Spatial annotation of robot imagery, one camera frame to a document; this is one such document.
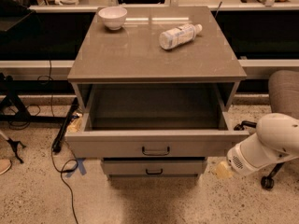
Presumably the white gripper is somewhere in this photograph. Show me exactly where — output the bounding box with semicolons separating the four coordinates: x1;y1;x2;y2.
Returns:
215;133;271;178

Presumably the grey top drawer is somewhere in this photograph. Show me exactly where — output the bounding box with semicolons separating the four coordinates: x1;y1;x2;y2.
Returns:
65;84;249;159

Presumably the grey drawer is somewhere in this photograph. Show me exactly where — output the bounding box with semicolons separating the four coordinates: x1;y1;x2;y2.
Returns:
101;157;206;177
65;84;249;159

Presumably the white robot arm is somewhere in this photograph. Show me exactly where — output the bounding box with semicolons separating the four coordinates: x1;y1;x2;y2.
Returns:
215;113;299;178

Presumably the grey lower drawer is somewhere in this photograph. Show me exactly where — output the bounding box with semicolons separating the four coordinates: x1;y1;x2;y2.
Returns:
101;157;206;177

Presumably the grey drawer cabinet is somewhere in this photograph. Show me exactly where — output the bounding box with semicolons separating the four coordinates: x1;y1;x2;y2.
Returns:
67;5;248;182

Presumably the black office chair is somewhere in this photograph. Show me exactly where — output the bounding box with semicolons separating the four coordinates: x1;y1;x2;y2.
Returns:
235;70;299;189

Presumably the white plastic bottle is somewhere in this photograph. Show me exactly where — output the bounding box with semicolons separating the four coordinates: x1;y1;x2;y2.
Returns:
159;24;203;50

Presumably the blue tape cross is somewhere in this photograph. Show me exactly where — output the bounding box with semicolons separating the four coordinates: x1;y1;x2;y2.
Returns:
65;158;87;177

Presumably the black power strip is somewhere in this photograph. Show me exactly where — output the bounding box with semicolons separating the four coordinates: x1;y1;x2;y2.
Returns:
51;98;78;153

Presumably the white ceramic bowl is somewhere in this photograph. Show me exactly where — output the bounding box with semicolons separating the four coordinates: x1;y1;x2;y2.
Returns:
98;7;127;30

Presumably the black tripod leg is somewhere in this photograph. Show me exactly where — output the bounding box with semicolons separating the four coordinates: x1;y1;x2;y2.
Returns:
0;133;25;163

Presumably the pink shoe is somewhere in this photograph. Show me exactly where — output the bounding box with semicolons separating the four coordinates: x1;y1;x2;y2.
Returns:
0;159;11;175

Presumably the black floor cable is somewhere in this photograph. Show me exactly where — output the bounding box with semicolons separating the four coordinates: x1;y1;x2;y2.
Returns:
50;59;80;224

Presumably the black desk frame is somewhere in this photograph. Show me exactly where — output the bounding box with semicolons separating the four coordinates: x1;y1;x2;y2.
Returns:
0;73;65;123

